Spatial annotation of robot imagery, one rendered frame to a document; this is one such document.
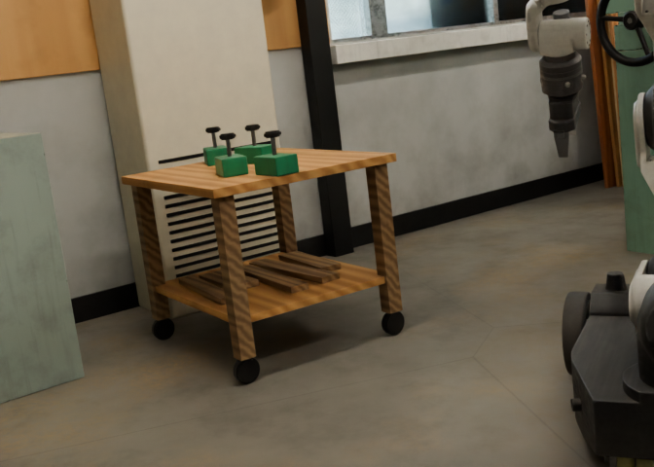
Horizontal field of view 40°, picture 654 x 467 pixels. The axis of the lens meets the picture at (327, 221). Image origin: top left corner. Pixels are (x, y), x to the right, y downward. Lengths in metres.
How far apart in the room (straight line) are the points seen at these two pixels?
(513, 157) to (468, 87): 0.45
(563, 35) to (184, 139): 1.51
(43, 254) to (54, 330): 0.22
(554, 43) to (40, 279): 1.49
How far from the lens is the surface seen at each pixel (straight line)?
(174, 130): 3.03
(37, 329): 2.60
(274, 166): 2.29
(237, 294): 2.30
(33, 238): 2.56
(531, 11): 1.93
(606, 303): 2.13
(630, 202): 3.33
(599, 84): 4.63
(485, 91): 4.28
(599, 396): 1.69
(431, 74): 4.06
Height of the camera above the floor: 0.82
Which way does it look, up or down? 11 degrees down
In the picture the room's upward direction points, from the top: 7 degrees counter-clockwise
